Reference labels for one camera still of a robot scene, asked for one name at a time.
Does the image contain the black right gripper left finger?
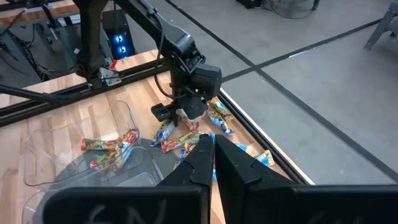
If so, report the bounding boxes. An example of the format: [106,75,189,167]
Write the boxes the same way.
[42,133,216,224]

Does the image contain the grey metal furniture leg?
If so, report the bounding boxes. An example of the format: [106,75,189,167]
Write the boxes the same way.
[363,0,398,51]

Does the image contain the grey metal base bracket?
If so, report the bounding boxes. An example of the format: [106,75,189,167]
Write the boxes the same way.
[98,57,123,87]

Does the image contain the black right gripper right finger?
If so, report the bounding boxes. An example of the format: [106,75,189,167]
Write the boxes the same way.
[215,134,398,224]

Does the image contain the blue white granola bar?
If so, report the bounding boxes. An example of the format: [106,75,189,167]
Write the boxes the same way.
[254,149,276,168]

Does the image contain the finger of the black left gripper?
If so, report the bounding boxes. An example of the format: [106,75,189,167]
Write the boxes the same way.
[172,104,182,128]

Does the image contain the brown oat granola bar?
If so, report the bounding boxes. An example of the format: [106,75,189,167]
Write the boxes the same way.
[207,95,234,123]

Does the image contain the black computer tower blue lights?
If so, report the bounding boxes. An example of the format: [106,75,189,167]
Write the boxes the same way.
[101,8,137,60]

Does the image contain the wooden background table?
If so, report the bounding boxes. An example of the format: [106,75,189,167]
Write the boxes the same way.
[0,0,80,27]

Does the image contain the red green granola bar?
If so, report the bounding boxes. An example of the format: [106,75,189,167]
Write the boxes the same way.
[119,128,140,147]
[89,149,126,172]

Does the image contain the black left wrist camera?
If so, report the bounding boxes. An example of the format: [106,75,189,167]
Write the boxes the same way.
[150,103,172,123]

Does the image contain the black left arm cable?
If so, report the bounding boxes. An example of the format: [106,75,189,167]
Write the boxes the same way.
[153,12,182,101]

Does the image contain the orange brown granola bar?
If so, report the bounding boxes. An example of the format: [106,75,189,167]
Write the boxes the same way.
[159,130,203,154]

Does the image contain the snack bars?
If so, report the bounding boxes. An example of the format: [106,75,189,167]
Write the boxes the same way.
[80,136,123,152]

